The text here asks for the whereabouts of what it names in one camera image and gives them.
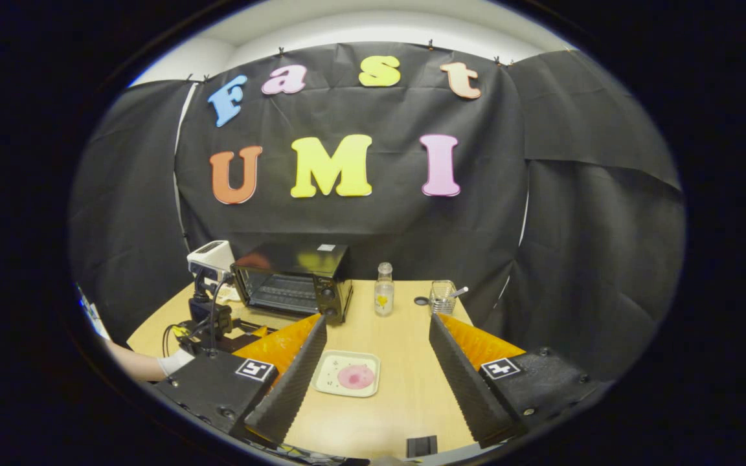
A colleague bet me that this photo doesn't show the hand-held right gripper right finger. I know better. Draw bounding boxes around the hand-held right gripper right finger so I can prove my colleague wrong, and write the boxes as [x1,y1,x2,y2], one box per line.
[429,313,607,449]

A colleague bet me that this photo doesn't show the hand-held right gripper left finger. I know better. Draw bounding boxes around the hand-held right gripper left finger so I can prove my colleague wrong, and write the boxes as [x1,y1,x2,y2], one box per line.
[153,315,328,447]

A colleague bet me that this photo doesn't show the square plate with pink food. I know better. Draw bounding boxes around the square plate with pink food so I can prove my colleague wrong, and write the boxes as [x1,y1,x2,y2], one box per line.
[311,349,381,398]

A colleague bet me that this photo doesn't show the black electric oven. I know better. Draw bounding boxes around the black electric oven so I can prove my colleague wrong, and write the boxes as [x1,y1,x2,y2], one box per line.
[231,243,354,326]

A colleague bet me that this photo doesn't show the white toaster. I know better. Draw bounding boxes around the white toaster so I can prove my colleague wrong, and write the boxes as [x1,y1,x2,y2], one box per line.
[186,240,236,283]

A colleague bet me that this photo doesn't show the clear cup holder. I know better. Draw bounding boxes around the clear cup holder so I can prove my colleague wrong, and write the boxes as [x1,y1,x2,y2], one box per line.
[429,280,457,316]

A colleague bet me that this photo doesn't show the black backdrop cloth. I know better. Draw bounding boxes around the black backdrop cloth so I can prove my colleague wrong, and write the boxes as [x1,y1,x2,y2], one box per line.
[69,42,684,383]

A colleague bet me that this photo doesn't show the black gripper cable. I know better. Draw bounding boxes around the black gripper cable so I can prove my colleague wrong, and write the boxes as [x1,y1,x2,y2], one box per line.
[163,322,192,353]

